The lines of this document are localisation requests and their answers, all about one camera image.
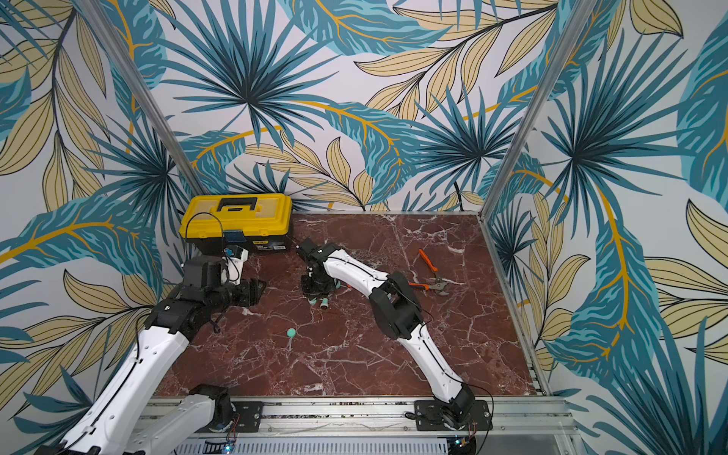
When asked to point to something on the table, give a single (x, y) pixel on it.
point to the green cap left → (291, 332)
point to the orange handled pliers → (438, 285)
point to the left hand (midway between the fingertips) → (254, 287)
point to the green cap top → (313, 301)
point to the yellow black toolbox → (253, 222)
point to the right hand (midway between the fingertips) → (311, 296)
